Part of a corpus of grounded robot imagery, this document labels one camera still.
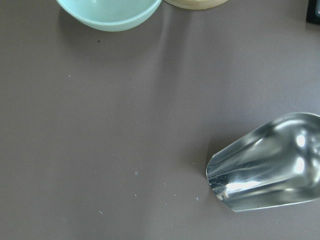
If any green bowl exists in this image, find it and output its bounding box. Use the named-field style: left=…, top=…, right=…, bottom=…
left=57, top=0, right=161, bottom=32

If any dark glass tray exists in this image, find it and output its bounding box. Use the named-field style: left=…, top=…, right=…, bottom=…
left=306, top=0, right=320, bottom=25

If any metal scoop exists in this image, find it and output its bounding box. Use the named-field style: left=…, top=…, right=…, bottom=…
left=206, top=112, right=320, bottom=212

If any wooden stand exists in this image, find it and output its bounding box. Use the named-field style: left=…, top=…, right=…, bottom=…
left=165, top=0, right=228, bottom=10

